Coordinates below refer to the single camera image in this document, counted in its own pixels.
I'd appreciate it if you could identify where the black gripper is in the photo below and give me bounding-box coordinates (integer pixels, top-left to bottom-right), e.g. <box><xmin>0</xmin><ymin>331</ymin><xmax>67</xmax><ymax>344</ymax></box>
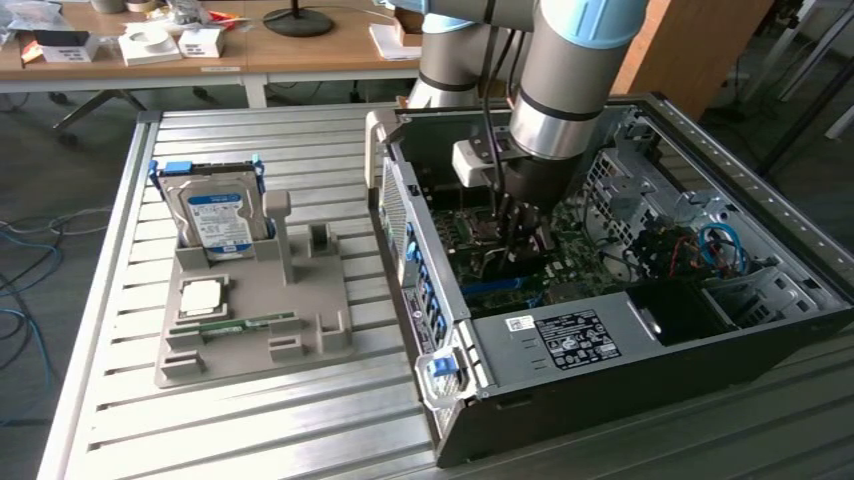
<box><xmin>494</xmin><ymin>151</ymin><xmax>583</xmax><ymax>237</ymax></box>

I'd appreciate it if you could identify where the black graphics card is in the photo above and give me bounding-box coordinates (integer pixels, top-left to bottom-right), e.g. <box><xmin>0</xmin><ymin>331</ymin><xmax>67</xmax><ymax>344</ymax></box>
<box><xmin>466</xmin><ymin>224</ymin><xmax>559</xmax><ymax>282</ymax></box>

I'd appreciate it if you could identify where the green motherboard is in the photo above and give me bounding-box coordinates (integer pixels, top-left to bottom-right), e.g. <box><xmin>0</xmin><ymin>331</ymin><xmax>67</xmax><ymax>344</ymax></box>
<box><xmin>426</xmin><ymin>177</ymin><xmax>646</xmax><ymax>319</ymax></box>

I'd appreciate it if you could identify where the blue expansion slot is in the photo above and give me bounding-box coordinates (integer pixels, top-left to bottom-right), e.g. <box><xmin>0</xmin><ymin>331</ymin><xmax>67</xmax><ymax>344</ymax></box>
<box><xmin>463</xmin><ymin>278</ymin><xmax>533</xmax><ymax>297</ymax></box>

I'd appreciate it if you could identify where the grey chipset heatsink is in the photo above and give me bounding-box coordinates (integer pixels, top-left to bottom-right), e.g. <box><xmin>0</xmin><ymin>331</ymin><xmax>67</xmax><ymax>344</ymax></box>
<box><xmin>546</xmin><ymin>283</ymin><xmax>593</xmax><ymax>304</ymax></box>

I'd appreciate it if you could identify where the grey power supply unit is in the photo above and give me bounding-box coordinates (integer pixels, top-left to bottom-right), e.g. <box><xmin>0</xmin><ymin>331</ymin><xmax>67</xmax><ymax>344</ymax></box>
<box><xmin>459</xmin><ymin>292</ymin><xmax>662</xmax><ymax>392</ymax></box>

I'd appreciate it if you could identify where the white booklet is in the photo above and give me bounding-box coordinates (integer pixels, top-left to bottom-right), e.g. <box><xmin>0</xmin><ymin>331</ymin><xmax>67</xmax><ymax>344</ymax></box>
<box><xmin>369</xmin><ymin>22</ymin><xmax>423</xmax><ymax>61</ymax></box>

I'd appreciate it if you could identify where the wooden cabinet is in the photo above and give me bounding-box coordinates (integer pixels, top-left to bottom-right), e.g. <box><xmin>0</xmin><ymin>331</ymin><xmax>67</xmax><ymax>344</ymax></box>
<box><xmin>603</xmin><ymin>0</ymin><xmax>780</xmax><ymax>121</ymax></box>

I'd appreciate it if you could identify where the brown cardboard box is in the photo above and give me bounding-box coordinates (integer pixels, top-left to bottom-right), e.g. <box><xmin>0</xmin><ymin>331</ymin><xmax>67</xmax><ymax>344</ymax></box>
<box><xmin>393</xmin><ymin>5</ymin><xmax>426</xmax><ymax>36</ymax></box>

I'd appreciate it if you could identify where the blue case latch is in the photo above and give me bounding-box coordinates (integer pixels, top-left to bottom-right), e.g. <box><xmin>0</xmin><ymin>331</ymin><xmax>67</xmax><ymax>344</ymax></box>
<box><xmin>430</xmin><ymin>352</ymin><xmax>463</xmax><ymax>377</ymax></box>

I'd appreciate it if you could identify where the wooden desk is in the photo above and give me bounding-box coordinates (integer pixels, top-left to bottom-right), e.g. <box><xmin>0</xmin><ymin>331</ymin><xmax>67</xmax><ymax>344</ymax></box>
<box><xmin>0</xmin><ymin>0</ymin><xmax>613</xmax><ymax>109</ymax></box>

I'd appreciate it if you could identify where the black open PC case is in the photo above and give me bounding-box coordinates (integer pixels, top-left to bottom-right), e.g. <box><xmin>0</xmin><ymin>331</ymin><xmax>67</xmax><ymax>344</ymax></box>
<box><xmin>363</xmin><ymin>91</ymin><xmax>854</xmax><ymax>469</ymax></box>

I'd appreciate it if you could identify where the grey parts rack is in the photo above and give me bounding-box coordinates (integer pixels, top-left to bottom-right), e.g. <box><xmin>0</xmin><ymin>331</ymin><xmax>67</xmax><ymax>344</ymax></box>
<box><xmin>154</xmin><ymin>188</ymin><xmax>355</xmax><ymax>391</ymax></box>

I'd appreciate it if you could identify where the black lamp base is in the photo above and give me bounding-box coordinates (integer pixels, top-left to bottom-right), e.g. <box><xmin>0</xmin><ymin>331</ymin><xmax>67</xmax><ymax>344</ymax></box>
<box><xmin>263</xmin><ymin>0</ymin><xmax>335</xmax><ymax>39</ymax></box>

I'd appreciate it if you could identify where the hard disk with blue carrier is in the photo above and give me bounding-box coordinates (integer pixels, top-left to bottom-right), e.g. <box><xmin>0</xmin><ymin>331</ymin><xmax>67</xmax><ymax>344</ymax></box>
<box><xmin>148</xmin><ymin>155</ymin><xmax>270</xmax><ymax>262</ymax></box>

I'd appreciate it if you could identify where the silver CPU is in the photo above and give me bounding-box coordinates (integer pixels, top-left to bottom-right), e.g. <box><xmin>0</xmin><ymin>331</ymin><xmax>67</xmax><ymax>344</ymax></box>
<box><xmin>178</xmin><ymin>280</ymin><xmax>232</xmax><ymax>319</ymax></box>

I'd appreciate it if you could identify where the green RAM stick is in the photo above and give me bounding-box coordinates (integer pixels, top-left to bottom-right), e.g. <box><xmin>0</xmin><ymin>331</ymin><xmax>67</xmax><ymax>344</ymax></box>
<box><xmin>168</xmin><ymin>311</ymin><xmax>300</xmax><ymax>337</ymax></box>

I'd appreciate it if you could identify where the orange tool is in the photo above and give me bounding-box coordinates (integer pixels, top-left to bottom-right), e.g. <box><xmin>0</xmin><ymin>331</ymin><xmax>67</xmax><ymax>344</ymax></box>
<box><xmin>206</xmin><ymin>9</ymin><xmax>252</xmax><ymax>32</ymax></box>

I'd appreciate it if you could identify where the small white labelled box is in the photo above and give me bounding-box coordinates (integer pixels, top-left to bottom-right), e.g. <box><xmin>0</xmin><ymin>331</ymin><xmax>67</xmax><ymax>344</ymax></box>
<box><xmin>178</xmin><ymin>27</ymin><xmax>226</xmax><ymax>59</ymax></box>

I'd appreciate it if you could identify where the white box with round insert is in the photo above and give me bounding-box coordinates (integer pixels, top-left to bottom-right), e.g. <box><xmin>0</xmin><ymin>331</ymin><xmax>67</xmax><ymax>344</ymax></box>
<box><xmin>118</xmin><ymin>24</ymin><xmax>183</xmax><ymax>67</ymax></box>

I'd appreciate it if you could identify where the white box with black lid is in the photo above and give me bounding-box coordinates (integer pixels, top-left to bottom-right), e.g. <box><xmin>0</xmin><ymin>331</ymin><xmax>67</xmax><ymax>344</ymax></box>
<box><xmin>32</xmin><ymin>29</ymin><xmax>102</xmax><ymax>65</ymax></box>

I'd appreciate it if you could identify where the clear plastic bag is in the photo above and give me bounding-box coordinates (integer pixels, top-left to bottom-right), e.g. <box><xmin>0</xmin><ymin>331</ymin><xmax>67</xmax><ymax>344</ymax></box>
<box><xmin>0</xmin><ymin>0</ymin><xmax>68</xmax><ymax>31</ymax></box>

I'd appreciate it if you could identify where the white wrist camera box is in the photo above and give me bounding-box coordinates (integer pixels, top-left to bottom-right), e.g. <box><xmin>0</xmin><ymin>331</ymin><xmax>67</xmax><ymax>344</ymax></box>
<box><xmin>451</xmin><ymin>139</ymin><xmax>510</xmax><ymax>189</ymax></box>

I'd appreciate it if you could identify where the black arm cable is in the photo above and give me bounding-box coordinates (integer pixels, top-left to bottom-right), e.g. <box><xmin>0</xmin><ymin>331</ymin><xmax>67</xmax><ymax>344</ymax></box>
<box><xmin>481</xmin><ymin>24</ymin><xmax>509</xmax><ymax>224</ymax></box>

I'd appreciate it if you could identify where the multicolour power wire bundle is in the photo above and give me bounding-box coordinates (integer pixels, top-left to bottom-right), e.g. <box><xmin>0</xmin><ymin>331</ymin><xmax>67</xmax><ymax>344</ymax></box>
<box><xmin>630</xmin><ymin>225</ymin><xmax>703</xmax><ymax>279</ymax></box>

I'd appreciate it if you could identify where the blue data wire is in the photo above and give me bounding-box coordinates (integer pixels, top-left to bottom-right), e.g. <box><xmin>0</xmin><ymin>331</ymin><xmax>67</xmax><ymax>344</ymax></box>
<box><xmin>697</xmin><ymin>222</ymin><xmax>750</xmax><ymax>276</ymax></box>

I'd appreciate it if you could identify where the grey floor cable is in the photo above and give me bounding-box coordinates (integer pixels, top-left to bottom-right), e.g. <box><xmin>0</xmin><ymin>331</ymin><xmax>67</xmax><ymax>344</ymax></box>
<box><xmin>0</xmin><ymin>207</ymin><xmax>112</xmax><ymax>236</ymax></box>

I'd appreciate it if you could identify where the blue floor cable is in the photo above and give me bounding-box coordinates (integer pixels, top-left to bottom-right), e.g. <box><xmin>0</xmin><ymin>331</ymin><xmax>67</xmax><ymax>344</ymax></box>
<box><xmin>0</xmin><ymin>307</ymin><xmax>56</xmax><ymax>389</ymax></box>

